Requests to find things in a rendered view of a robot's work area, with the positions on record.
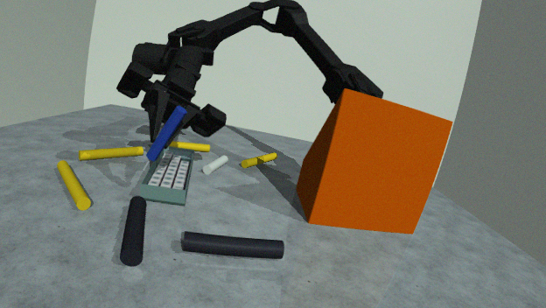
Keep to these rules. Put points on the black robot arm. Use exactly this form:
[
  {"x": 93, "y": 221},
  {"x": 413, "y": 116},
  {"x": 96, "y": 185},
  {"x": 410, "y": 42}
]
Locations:
[{"x": 200, "y": 39}]

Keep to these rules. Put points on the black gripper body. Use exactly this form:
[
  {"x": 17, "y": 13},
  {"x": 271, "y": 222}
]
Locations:
[{"x": 179, "y": 82}]

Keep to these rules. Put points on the black cylinder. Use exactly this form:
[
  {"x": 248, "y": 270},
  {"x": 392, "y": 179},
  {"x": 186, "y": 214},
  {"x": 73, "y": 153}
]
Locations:
[
  {"x": 224, "y": 245},
  {"x": 133, "y": 237}
]

